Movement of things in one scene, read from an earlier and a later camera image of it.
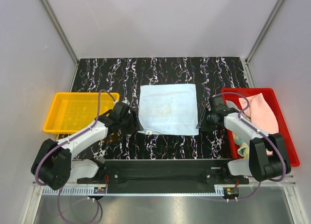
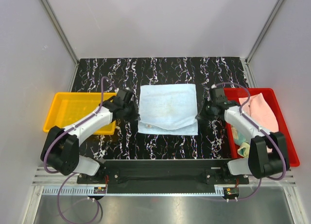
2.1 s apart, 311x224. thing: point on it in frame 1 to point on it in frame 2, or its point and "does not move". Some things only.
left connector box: [99, 190] does not move
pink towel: [260, 115] does not move
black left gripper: [135, 125] to [134, 114]
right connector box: [231, 192] does not move
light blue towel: [168, 109] does not move
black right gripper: [199, 124] to [201, 114]
